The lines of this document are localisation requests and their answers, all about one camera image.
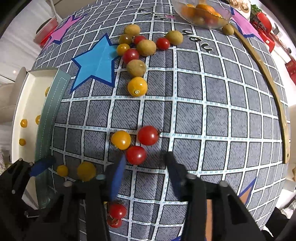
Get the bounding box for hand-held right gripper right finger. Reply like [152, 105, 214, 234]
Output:
[164, 152, 266, 241]

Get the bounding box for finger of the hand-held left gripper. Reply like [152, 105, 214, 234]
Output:
[30, 156, 57, 178]

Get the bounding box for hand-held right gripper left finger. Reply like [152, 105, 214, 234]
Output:
[59, 154, 127, 241]

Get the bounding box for white tray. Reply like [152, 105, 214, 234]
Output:
[11, 68, 61, 209]

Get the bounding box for large yellow cherry tomato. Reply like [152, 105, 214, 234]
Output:
[127, 77, 148, 97]

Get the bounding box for grey grid star-print blanket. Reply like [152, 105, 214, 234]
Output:
[31, 0, 290, 241]

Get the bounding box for white sofa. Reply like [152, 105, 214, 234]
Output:
[0, 67, 27, 124]

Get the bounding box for red lidded container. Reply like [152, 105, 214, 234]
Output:
[33, 15, 61, 47]

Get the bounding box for curved wooden strip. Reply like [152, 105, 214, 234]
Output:
[232, 24, 291, 164]

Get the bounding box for red plastic object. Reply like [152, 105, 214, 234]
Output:
[285, 61, 296, 78]

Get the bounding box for orange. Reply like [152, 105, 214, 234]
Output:
[196, 3, 222, 19]
[181, 4, 197, 18]

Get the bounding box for clear glass bowl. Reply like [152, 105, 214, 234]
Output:
[173, 0, 233, 29]

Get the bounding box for red plastic stool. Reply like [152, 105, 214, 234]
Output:
[251, 11, 277, 52]

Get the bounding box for plate of cookies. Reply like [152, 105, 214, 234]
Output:
[228, 0, 251, 14]

